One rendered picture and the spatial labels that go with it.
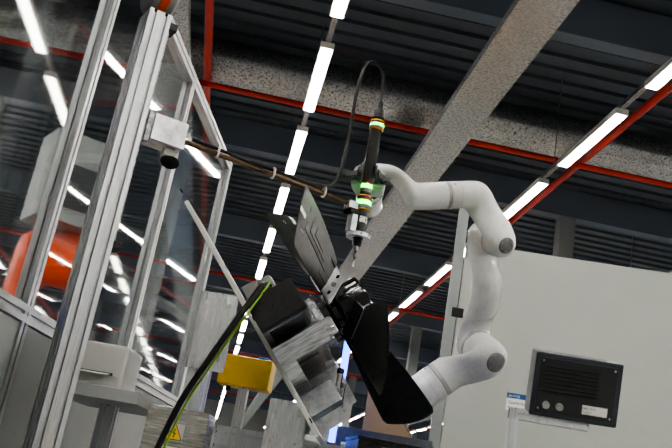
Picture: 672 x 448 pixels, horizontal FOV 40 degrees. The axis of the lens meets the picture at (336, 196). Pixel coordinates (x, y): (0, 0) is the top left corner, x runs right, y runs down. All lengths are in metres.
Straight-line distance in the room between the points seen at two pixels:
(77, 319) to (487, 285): 1.42
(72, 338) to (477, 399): 2.52
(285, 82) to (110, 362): 8.95
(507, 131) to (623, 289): 7.10
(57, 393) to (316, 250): 0.69
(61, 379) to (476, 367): 1.44
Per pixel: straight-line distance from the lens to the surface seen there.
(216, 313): 2.39
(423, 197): 2.91
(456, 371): 3.10
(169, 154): 2.36
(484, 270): 3.08
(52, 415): 2.17
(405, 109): 11.25
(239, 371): 2.86
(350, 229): 2.58
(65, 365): 2.18
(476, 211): 3.00
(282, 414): 2.33
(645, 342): 4.53
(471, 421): 4.32
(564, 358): 2.87
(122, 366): 2.36
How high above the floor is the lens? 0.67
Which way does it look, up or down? 19 degrees up
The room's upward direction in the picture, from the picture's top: 10 degrees clockwise
